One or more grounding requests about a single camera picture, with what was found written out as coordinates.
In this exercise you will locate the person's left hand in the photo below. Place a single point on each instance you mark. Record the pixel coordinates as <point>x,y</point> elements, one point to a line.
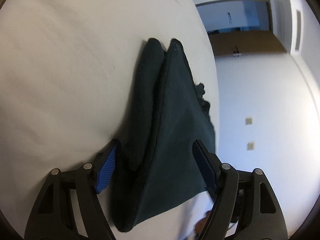
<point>201,223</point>

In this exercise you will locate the brown wooden door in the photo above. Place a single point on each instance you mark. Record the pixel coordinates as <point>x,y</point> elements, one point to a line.
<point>245,42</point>

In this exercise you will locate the dark green knit sweater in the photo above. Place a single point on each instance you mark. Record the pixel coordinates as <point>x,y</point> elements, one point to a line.
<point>155,168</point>

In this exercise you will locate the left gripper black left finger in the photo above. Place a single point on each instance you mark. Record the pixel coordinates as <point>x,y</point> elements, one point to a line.
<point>52,215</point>

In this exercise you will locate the beige wall switch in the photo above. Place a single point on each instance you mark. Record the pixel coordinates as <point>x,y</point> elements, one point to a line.
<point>249,121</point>

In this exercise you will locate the beige wall socket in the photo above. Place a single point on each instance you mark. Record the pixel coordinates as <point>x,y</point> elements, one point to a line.
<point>250,146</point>

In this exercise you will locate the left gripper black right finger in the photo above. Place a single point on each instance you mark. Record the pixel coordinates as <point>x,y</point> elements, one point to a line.
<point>245,205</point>

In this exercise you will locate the white bed mattress sheet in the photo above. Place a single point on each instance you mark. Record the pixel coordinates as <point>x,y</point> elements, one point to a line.
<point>66,73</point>

